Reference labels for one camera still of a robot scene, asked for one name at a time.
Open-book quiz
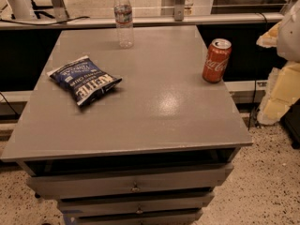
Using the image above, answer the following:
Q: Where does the red coke can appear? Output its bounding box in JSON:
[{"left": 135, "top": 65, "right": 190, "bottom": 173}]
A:
[{"left": 202, "top": 38, "right": 232, "bottom": 83}]

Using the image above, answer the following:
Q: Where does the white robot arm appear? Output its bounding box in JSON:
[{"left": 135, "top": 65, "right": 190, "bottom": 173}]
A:
[{"left": 256, "top": 0, "right": 300, "bottom": 62}]

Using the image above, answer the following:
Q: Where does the grey drawer cabinet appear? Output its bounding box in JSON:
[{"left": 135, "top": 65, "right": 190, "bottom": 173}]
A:
[{"left": 0, "top": 25, "right": 254, "bottom": 225}]

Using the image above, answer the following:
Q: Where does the blue chip bag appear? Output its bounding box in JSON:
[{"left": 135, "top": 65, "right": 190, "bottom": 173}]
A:
[{"left": 47, "top": 55, "right": 122, "bottom": 107}]

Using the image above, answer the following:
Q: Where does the grey metal railing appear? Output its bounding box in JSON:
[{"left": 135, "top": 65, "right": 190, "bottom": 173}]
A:
[{"left": 0, "top": 12, "right": 283, "bottom": 30}]

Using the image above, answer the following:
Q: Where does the top grey drawer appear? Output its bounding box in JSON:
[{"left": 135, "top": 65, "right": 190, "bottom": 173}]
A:
[{"left": 27, "top": 163, "right": 233, "bottom": 199}]

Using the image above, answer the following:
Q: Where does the grey drawer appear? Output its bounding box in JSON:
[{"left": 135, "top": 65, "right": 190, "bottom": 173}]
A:
[
  {"left": 58, "top": 189, "right": 214, "bottom": 218},
  {"left": 27, "top": 163, "right": 233, "bottom": 199},
  {"left": 72, "top": 208, "right": 203, "bottom": 225}
]

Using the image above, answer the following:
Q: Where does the middle grey drawer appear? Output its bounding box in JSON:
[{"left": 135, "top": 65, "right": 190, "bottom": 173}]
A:
[{"left": 58, "top": 189, "right": 214, "bottom": 218}]

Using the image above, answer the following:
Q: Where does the clear plastic water bottle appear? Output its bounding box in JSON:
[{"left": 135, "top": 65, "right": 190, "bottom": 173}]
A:
[{"left": 113, "top": 0, "right": 134, "bottom": 48}]

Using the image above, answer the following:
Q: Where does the bottom grey drawer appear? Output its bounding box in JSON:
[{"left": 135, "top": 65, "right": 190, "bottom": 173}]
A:
[{"left": 72, "top": 208, "right": 203, "bottom": 225}]

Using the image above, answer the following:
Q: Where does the black cable right side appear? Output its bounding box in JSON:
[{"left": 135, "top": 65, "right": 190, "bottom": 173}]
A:
[{"left": 247, "top": 12, "right": 269, "bottom": 131}]

